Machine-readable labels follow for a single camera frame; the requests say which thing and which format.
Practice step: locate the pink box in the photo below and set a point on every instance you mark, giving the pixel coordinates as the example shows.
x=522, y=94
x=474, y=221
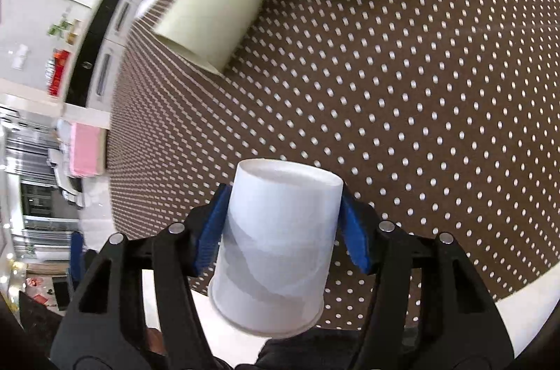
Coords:
x=85, y=149

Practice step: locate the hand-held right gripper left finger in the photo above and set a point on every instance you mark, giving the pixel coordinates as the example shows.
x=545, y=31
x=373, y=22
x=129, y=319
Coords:
x=210, y=228

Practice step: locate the brown dotted tablecloth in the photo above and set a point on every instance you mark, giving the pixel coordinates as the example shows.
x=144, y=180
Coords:
x=393, y=112

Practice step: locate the white paper cup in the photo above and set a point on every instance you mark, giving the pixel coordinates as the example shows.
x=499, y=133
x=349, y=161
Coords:
x=271, y=247

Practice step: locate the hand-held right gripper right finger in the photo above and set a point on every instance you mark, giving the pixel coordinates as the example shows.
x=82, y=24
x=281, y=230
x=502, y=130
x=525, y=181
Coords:
x=352, y=232

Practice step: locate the red packet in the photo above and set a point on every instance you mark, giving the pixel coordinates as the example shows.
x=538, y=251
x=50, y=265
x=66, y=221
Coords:
x=57, y=72

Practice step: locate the pale green paper cup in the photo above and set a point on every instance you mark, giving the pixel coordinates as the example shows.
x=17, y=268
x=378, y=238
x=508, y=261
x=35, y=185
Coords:
x=210, y=20

